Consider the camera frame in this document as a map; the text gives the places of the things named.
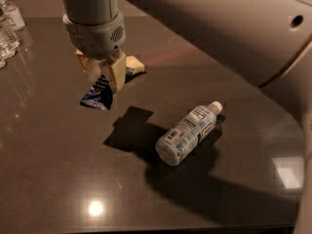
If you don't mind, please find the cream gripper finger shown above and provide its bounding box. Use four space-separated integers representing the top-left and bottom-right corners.
75 50 100 83
98 52 126 94

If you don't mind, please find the blue rxbar wrapper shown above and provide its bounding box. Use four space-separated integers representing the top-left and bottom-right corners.
79 67 136 111

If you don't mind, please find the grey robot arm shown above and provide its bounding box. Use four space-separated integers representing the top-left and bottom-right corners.
62 0 312 234

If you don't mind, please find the yellow sponge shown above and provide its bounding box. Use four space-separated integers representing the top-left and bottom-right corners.
126 56 145 75

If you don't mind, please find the clear water bottle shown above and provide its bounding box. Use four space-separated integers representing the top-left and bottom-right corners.
0 9 20 59

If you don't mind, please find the white label bottle upright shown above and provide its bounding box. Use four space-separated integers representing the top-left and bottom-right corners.
0 0 26 31

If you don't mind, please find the lying clear plastic bottle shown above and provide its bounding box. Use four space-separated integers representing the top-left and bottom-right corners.
155 101 222 167

